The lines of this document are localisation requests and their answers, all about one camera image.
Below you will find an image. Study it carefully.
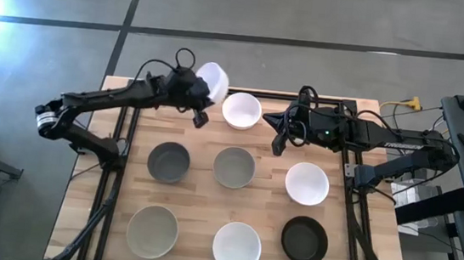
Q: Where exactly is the black bowl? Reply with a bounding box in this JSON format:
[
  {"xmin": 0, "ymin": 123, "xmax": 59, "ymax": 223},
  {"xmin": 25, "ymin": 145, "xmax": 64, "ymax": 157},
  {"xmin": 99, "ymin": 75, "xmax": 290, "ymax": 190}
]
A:
[{"xmin": 279, "ymin": 213, "xmax": 332, "ymax": 260}]

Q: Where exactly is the black aluminium table frame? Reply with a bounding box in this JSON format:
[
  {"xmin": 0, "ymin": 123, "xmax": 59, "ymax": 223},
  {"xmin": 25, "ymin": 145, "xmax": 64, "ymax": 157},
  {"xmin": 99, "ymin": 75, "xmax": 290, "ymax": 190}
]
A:
[{"xmin": 43, "ymin": 71, "xmax": 427, "ymax": 260}]

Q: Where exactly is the large beige bowl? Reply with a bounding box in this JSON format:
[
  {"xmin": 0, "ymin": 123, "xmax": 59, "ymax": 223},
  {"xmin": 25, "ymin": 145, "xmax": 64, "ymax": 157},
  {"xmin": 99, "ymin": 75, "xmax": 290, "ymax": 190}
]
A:
[{"xmin": 123, "ymin": 202, "xmax": 182, "ymax": 260}]

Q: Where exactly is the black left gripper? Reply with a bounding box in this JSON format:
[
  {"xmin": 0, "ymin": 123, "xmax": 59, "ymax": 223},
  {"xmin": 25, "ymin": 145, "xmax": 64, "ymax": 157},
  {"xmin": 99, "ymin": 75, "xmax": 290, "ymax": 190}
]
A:
[{"xmin": 163, "ymin": 64, "xmax": 218, "ymax": 115}]

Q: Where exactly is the small white bowl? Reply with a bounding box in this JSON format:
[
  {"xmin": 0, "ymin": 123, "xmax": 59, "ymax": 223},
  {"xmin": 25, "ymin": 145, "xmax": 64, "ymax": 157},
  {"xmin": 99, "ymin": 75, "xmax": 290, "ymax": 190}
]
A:
[{"xmin": 192, "ymin": 60, "xmax": 232, "ymax": 105}]

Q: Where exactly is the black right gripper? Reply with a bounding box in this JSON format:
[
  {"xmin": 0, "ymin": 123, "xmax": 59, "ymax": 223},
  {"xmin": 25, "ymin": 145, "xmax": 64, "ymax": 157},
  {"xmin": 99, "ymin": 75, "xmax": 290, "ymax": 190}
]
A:
[{"xmin": 259, "ymin": 101, "xmax": 348, "ymax": 154}]

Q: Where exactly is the dark grey bowl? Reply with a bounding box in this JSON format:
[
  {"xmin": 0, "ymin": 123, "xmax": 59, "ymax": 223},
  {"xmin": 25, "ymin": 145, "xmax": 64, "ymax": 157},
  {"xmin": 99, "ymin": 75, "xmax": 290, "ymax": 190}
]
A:
[{"xmin": 144, "ymin": 139, "xmax": 193, "ymax": 186}]

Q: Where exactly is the yellow extension cord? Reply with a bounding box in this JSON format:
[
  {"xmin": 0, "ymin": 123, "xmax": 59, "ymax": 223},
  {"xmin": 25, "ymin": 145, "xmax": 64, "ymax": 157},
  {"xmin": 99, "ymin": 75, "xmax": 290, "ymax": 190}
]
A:
[{"xmin": 378, "ymin": 93, "xmax": 424, "ymax": 116}]

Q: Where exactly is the grey metal bracket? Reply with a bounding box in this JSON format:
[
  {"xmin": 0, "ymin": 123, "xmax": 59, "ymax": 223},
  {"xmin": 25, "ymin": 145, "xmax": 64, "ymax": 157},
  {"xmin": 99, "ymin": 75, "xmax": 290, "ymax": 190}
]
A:
[{"xmin": 342, "ymin": 161, "xmax": 359, "ymax": 180}]

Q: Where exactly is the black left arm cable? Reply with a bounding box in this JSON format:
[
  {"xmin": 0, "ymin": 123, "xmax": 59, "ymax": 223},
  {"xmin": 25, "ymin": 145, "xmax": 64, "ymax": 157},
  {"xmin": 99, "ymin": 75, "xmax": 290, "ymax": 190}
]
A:
[{"xmin": 130, "ymin": 42, "xmax": 199, "ymax": 93}]

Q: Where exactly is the large white bowl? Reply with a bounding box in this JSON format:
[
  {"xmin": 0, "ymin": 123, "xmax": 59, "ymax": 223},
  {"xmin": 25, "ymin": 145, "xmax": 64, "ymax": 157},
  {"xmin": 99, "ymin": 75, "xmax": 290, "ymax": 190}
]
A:
[{"xmin": 210, "ymin": 219, "xmax": 265, "ymax": 260}]

